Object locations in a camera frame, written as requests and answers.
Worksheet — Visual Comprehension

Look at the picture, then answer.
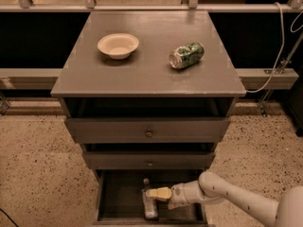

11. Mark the grey middle drawer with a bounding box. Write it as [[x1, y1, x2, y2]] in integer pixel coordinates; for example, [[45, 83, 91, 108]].
[[82, 151, 215, 169]]

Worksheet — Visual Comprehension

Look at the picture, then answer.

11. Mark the clear blue plastic bottle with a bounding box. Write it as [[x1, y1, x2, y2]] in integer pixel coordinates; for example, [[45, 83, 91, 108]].
[[142, 178, 159, 220]]

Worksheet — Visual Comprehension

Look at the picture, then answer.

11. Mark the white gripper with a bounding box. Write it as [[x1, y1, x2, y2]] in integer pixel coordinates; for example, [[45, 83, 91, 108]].
[[146, 183, 189, 210]]

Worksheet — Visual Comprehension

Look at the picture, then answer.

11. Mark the white cable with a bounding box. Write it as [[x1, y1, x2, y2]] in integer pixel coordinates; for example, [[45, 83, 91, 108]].
[[245, 1, 303, 95]]

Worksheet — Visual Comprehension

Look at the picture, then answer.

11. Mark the beige paper bowl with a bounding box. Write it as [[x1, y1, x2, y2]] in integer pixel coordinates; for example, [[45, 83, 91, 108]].
[[98, 33, 139, 60]]

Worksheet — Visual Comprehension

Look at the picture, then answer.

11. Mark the grey open bottom drawer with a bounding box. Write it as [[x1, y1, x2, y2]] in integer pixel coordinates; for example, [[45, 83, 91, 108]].
[[93, 170, 207, 227]]

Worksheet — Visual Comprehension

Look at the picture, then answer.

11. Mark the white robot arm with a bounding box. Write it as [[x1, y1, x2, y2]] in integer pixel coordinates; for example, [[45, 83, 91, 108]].
[[145, 171, 303, 227]]

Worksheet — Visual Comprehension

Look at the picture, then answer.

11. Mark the crushed green soda can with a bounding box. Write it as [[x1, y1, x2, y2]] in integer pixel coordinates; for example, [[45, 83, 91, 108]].
[[169, 43, 205, 70]]

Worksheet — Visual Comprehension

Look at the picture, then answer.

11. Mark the black floor cable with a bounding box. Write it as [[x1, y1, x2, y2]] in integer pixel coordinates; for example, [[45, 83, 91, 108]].
[[0, 208, 19, 227]]

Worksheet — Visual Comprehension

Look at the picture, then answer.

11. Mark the grey wooden drawer cabinet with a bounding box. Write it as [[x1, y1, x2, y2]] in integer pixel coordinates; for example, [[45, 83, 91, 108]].
[[51, 10, 245, 227]]

